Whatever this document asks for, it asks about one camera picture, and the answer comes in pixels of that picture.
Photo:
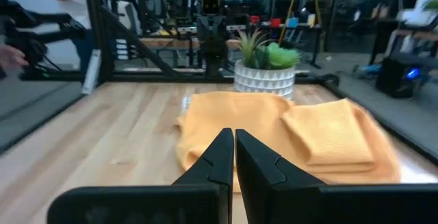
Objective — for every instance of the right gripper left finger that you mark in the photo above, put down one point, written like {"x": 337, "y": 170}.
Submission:
{"x": 212, "y": 172}

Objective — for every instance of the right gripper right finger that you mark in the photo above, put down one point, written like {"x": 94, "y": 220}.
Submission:
{"x": 260, "y": 176}

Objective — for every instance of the succulent in white patterned pot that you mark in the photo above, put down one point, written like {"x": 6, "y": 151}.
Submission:
{"x": 263, "y": 80}

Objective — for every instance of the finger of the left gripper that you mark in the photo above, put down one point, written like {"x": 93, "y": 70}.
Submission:
{"x": 208, "y": 58}
{"x": 219, "y": 58}

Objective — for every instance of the person's left hand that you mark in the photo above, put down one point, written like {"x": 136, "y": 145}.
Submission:
{"x": 12, "y": 58}

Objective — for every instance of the wooden workbench top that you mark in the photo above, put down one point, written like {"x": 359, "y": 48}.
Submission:
{"x": 164, "y": 43}

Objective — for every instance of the blue cup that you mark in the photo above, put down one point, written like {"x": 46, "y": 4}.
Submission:
{"x": 292, "y": 22}

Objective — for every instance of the black device with blue light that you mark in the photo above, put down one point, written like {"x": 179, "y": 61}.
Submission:
{"x": 397, "y": 76}

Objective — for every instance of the orange cloth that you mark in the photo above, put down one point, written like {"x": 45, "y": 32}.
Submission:
{"x": 239, "y": 114}

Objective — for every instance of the silver frame brace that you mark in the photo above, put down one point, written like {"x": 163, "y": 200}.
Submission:
{"x": 91, "y": 73}

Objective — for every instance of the red cup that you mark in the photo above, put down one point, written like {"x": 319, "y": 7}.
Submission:
{"x": 276, "y": 23}

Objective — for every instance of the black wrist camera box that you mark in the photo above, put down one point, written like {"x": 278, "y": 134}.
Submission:
{"x": 210, "y": 5}

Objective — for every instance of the person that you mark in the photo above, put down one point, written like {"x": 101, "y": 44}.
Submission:
{"x": 75, "y": 8}

